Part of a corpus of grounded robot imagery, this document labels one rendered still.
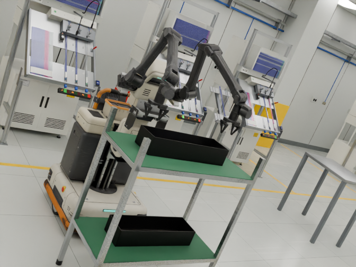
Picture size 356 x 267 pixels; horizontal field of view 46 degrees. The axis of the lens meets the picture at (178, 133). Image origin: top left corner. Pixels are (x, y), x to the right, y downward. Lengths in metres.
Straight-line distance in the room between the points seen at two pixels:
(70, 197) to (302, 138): 7.47
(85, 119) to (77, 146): 0.22
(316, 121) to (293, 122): 0.72
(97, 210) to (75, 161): 0.41
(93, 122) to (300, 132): 7.17
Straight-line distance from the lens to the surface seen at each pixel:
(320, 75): 9.54
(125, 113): 3.27
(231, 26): 7.51
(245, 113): 2.62
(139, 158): 2.14
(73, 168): 3.27
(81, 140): 3.19
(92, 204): 3.12
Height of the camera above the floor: 1.72
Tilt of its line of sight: 15 degrees down
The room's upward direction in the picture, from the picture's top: 22 degrees clockwise
